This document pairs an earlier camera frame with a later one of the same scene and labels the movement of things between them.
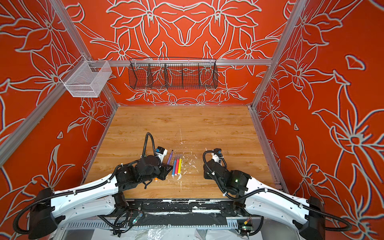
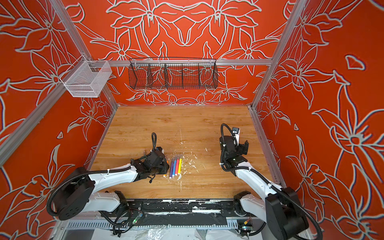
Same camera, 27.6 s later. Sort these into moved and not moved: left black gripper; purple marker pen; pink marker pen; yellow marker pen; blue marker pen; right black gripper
Moved: right black gripper; purple marker pen
Not moved: left black gripper; pink marker pen; yellow marker pen; blue marker pen
